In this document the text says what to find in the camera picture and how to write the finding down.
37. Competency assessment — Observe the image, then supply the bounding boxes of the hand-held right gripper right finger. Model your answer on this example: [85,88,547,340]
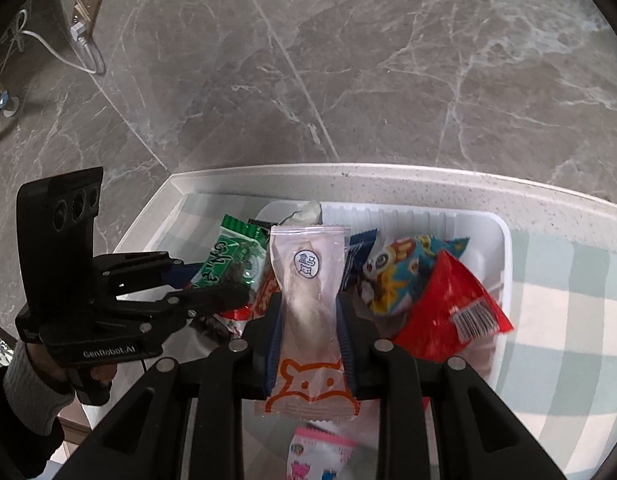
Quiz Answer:
[335,292,569,480]

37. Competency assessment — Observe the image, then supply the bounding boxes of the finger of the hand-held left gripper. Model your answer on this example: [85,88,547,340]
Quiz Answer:
[116,280,250,336]
[93,251,204,297]

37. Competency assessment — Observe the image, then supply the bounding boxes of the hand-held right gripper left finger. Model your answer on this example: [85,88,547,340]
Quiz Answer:
[53,292,284,480]

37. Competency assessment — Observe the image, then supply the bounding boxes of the green snack packet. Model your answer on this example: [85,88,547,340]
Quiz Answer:
[188,214,270,345]

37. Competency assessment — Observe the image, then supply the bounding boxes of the clear packet orange animal print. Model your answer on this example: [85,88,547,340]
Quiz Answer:
[255,225,361,422]

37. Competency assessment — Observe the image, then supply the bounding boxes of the white plastic tray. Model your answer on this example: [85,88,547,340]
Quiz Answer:
[203,201,513,480]

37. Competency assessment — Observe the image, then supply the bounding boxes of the person's left forearm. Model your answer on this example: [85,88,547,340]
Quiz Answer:
[0,342,75,480]

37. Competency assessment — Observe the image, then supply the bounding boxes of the person's left hand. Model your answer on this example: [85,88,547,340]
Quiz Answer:
[27,344,115,395]

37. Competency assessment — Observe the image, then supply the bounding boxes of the blue cartoon snack packet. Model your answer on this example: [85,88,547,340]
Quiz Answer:
[361,235,470,317]

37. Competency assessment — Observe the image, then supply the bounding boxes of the dark blue snack packet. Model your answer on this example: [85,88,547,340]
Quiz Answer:
[341,229,379,293]

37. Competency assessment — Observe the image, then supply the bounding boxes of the pink snack packet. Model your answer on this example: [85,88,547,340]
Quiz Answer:
[287,427,357,480]

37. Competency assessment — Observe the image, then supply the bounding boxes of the white power cable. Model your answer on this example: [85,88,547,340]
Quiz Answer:
[6,10,107,76]

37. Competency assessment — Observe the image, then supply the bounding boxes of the gold wall socket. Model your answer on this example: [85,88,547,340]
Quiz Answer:
[68,0,106,43]

